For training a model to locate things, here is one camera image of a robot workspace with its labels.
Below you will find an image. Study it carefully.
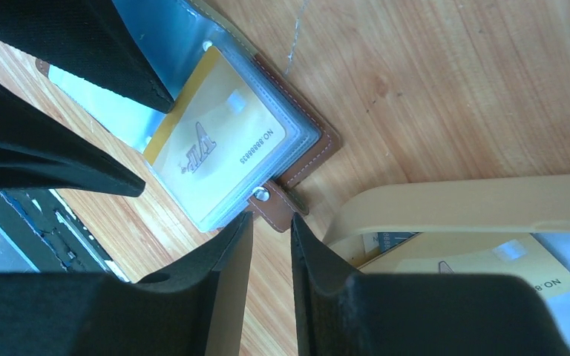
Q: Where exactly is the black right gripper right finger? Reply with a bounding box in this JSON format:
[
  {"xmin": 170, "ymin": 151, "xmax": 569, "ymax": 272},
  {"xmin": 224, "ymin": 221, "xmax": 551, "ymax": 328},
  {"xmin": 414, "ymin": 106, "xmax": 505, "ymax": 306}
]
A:
[{"xmin": 290, "ymin": 215, "xmax": 570, "ymax": 355}]

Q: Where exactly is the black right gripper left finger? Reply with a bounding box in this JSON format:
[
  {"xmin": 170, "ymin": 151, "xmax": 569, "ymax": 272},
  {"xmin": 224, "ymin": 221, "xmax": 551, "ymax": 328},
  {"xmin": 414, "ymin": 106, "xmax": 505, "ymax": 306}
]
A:
[{"xmin": 0, "ymin": 213, "xmax": 253, "ymax": 355}]

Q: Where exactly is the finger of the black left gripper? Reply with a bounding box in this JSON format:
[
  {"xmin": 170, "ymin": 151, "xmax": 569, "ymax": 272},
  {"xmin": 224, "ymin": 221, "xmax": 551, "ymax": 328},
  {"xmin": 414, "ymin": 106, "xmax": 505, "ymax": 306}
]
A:
[
  {"xmin": 0, "ymin": 0, "xmax": 174, "ymax": 113},
  {"xmin": 0, "ymin": 84, "xmax": 145, "ymax": 197}
]

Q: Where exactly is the gold VIP card 8835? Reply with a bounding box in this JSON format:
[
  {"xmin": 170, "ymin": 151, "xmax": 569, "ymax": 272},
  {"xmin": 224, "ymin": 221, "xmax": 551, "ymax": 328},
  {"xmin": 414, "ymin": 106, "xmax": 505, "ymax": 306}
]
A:
[{"xmin": 143, "ymin": 45, "xmax": 289, "ymax": 231}]

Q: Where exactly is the brown leather card holder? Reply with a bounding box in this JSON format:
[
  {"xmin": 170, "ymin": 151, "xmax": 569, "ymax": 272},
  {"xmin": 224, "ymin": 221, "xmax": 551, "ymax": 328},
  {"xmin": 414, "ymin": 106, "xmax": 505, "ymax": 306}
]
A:
[{"xmin": 36, "ymin": 1, "xmax": 341, "ymax": 232}]

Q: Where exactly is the yellow oval card tray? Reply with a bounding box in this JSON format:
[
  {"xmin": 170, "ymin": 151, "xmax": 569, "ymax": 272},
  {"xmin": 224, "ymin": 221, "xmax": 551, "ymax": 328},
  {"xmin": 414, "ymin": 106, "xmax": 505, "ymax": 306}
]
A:
[{"xmin": 323, "ymin": 174, "xmax": 570, "ymax": 274}]

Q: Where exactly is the gold card in tray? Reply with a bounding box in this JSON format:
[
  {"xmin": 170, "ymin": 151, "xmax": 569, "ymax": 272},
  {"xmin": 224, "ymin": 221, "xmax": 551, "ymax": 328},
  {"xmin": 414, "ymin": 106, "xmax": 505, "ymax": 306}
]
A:
[{"xmin": 392, "ymin": 233, "xmax": 570, "ymax": 300}]

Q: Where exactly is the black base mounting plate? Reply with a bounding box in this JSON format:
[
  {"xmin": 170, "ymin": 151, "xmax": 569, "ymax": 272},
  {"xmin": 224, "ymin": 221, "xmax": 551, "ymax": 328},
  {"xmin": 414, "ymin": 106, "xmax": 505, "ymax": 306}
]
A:
[{"xmin": 0, "ymin": 189, "xmax": 129, "ymax": 282}]

